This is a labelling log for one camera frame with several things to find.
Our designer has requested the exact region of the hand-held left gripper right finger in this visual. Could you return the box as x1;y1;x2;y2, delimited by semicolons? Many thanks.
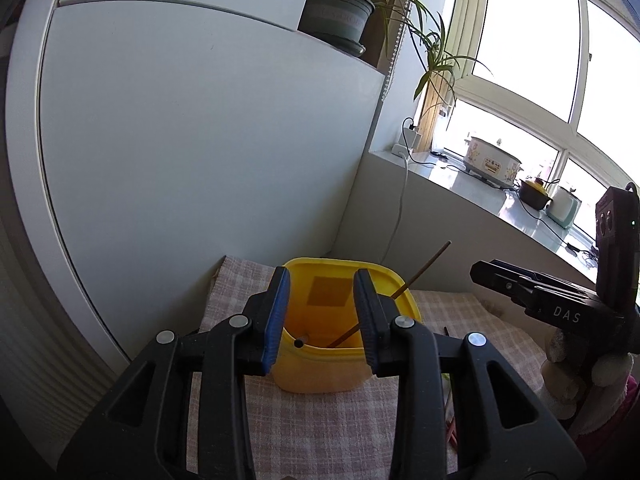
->
352;268;586;480

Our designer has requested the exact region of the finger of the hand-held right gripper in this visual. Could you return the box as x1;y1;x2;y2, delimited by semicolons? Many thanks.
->
492;258;597;298
470;259;540;312

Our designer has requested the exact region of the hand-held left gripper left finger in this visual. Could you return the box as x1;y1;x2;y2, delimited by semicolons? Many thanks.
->
56;266;292;480

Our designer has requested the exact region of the yellow plastic container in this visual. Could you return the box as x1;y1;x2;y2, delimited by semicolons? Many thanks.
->
270;257;422;393

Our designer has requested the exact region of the person's right forearm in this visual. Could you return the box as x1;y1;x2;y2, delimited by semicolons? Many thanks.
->
575;377;640;461

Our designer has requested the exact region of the person's right hand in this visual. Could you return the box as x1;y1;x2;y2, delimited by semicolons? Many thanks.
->
540;327;636;441

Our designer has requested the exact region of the pale green kettle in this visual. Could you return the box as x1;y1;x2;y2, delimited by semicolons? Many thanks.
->
546;186;583;229

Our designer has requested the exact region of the brown pot with yellow lid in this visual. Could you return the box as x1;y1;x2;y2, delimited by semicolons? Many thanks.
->
517;176;552;211

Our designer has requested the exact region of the pink checked tablecloth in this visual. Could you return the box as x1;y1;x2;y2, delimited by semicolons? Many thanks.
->
185;255;566;480

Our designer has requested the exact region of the white floral slow cooker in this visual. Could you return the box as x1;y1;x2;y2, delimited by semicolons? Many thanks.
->
464;135;523;186

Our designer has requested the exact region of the white framed window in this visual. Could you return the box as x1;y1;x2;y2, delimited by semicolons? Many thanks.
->
440;0;640;241

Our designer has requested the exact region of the white charger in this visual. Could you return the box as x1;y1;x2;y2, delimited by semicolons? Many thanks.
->
404;117;423;151

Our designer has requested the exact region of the white cabinet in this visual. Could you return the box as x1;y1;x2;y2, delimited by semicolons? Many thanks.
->
5;0;386;366

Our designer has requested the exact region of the wooden board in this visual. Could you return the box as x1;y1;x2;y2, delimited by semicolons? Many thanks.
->
416;72;453;153

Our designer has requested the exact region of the grey ribbed panel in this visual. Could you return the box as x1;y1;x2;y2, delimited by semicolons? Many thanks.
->
0;200;131;466

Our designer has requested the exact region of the potted spider plant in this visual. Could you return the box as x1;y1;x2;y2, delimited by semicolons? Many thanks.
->
298;0;493;103

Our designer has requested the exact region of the white power cable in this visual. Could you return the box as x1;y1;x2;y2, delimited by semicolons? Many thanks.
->
384;154;411;261

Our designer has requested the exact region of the white bead chain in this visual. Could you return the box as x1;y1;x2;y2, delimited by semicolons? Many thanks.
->
379;0;418;103

